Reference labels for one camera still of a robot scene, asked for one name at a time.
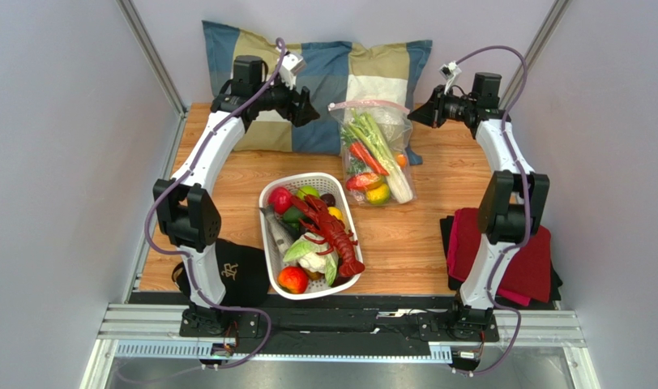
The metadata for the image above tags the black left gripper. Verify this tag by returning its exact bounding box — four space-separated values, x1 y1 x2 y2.
252 70 319 128

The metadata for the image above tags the green orange mango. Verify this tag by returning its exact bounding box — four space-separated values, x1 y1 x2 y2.
394 153 408 169

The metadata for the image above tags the green celery stalk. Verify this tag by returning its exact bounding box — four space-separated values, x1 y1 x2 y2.
340 109 416 206

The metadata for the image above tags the orange carrot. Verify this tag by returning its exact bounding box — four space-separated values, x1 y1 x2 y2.
348 141 389 176

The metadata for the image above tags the clear pink zip top bag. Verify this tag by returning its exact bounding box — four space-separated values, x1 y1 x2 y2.
327 100 417 207

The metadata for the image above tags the yellow green lemon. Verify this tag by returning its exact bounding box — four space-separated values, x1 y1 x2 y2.
365 183 391 206

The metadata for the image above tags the white radish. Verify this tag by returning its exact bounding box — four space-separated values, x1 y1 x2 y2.
368 106 412 146

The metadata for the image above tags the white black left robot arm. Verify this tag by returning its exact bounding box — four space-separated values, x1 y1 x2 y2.
149 52 319 330

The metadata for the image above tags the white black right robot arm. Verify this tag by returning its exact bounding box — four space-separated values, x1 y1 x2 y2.
408 72 549 331

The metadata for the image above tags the checkered blue beige pillow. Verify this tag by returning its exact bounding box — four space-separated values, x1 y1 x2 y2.
202 21 433 156

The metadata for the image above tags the green pear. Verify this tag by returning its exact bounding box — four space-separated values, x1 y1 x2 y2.
296 185 321 200

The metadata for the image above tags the red apple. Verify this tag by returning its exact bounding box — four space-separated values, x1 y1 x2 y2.
268 187 293 215

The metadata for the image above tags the dark purple fruit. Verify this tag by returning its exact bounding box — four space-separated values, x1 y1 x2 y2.
320 193 336 207

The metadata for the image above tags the yellow bell pepper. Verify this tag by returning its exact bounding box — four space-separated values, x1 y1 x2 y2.
327 207 344 221

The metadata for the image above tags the red toy lobster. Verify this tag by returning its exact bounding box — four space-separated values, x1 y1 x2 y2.
290 194 365 277

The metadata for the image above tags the grey toy fish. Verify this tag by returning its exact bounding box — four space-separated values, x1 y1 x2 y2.
259 206 297 263

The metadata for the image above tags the green cabbage leaf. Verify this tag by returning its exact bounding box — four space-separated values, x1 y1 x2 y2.
283 237 324 266

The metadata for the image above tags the white cauliflower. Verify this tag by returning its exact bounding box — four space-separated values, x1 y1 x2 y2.
297 233 339 274

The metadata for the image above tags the small orange fruit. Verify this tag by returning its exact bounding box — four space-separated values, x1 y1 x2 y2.
276 266 310 294

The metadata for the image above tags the black cap with logo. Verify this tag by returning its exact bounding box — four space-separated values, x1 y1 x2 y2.
171 238 270 308

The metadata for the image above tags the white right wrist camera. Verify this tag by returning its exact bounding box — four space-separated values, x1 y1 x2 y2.
439 62 462 94

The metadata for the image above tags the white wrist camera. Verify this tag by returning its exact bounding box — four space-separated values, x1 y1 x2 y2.
278 51 306 89
439 62 462 94

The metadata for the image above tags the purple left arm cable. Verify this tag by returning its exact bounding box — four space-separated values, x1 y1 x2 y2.
144 37 289 370

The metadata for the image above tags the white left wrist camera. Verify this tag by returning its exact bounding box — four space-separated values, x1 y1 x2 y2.
278 51 306 89

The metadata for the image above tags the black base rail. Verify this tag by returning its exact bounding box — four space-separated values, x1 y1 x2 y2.
98 293 586 369

